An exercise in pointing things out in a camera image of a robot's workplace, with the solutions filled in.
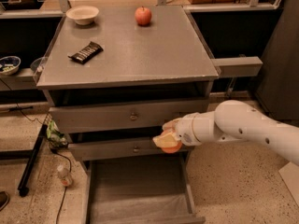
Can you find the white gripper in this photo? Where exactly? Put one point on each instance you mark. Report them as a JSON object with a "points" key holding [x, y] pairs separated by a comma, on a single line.
{"points": [[185, 130]]}

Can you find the orange fruit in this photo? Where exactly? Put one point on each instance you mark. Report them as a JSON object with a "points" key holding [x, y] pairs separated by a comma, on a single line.
{"points": [[170, 145]]}

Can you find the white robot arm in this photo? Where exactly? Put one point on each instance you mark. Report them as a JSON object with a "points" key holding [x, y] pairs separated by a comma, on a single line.
{"points": [[231, 120]]}

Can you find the top grey drawer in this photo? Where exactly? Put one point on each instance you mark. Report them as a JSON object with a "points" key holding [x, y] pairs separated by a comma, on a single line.
{"points": [[105, 117]]}

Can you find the grey drawer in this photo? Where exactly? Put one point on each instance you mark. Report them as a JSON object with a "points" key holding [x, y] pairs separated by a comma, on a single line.
{"points": [[95, 146], [105, 117], [151, 189]]}

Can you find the bottom grey drawer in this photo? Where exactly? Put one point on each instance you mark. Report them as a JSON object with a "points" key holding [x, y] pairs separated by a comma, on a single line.
{"points": [[151, 189]]}

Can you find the grey drawer cabinet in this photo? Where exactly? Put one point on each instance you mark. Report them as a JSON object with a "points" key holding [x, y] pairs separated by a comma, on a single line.
{"points": [[165, 60]]}

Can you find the middle grey drawer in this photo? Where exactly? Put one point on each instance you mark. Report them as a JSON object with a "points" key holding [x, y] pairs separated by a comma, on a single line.
{"points": [[95, 146]]}

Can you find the grey side shelf bar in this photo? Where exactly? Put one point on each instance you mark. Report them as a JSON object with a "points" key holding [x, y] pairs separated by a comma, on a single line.
{"points": [[238, 66]]}

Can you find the clear plastic bottle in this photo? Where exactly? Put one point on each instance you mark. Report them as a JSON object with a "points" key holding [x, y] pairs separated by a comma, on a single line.
{"points": [[64, 176]]}

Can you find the green snack bag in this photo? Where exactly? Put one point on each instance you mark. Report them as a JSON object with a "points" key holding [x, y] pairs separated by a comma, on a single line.
{"points": [[56, 138]]}

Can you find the black candy bar wrapper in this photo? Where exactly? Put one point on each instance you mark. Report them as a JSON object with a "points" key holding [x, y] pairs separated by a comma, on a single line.
{"points": [[86, 53]]}

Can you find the red apple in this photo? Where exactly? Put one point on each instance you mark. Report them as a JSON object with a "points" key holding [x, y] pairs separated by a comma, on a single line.
{"points": [[143, 16]]}

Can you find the white bowl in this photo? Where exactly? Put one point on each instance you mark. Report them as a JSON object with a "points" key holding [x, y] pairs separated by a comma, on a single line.
{"points": [[82, 15]]}

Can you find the black metal stand leg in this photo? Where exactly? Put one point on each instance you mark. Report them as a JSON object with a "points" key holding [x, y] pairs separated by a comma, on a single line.
{"points": [[22, 188]]}

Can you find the blue patterned bowl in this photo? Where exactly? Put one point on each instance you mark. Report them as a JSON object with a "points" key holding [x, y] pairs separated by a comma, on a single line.
{"points": [[9, 65]]}

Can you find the dark shoe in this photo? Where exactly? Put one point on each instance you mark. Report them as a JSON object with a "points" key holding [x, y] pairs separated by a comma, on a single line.
{"points": [[4, 199]]}

